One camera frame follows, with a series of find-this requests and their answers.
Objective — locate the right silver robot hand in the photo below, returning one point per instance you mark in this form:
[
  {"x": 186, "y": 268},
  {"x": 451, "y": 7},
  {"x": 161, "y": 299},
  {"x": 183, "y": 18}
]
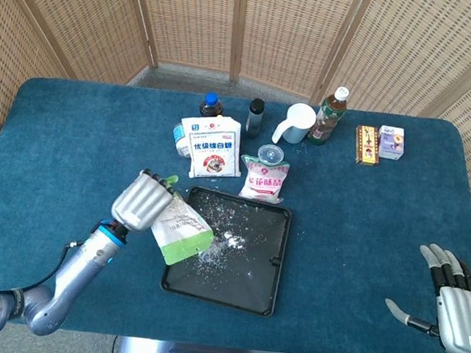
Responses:
[{"x": 459, "y": 316}]

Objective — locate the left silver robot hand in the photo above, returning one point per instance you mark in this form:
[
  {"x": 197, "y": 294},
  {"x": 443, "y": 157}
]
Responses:
[{"x": 142, "y": 204}]

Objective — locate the green white powder bag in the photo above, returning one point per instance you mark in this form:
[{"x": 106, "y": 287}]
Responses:
[{"x": 181, "y": 230}]

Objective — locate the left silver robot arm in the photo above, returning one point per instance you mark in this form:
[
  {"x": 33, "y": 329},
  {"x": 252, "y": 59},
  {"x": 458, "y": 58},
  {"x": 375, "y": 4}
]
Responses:
[{"x": 51, "y": 283}]

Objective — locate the white sugar bag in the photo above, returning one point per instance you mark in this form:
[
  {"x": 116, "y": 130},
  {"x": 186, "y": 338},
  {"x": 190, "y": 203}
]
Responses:
[{"x": 214, "y": 149}]

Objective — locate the pink white seasoning bag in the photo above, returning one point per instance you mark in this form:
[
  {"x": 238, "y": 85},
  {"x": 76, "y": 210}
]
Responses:
[{"x": 264, "y": 177}]

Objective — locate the blue table mat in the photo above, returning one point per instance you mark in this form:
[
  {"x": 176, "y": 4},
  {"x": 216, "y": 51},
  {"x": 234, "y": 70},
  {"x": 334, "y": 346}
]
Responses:
[{"x": 74, "y": 147}]

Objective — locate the black square tray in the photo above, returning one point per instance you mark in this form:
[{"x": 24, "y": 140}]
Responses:
[{"x": 235, "y": 256}]

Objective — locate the dark sauce bottle blue cap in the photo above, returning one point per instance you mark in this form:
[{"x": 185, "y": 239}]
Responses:
[{"x": 211, "y": 105}]

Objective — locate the clear round lidded container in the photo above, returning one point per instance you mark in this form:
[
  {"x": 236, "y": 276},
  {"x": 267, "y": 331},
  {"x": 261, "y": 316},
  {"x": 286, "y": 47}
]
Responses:
[{"x": 270, "y": 154}]

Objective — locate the black slim bottle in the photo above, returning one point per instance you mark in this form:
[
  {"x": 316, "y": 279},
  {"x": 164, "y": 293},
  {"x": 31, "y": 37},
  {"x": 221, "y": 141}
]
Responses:
[{"x": 254, "y": 119}]

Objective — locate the white plastic pitcher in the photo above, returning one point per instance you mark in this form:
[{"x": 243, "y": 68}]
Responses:
[{"x": 296, "y": 126}]

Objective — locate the white purple carton box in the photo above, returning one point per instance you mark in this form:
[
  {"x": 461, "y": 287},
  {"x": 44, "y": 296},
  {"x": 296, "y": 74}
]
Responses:
[{"x": 391, "y": 142}]

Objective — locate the red yellow carton box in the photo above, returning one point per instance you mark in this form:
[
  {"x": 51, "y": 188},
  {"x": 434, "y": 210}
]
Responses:
[{"x": 367, "y": 145}]

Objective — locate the tea bottle white cap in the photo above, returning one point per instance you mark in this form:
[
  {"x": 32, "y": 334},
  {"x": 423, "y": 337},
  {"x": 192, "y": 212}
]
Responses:
[{"x": 328, "y": 119}]

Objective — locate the woven folding screen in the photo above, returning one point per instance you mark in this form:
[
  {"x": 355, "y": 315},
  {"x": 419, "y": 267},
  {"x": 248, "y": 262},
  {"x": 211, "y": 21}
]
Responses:
[{"x": 276, "y": 29}]

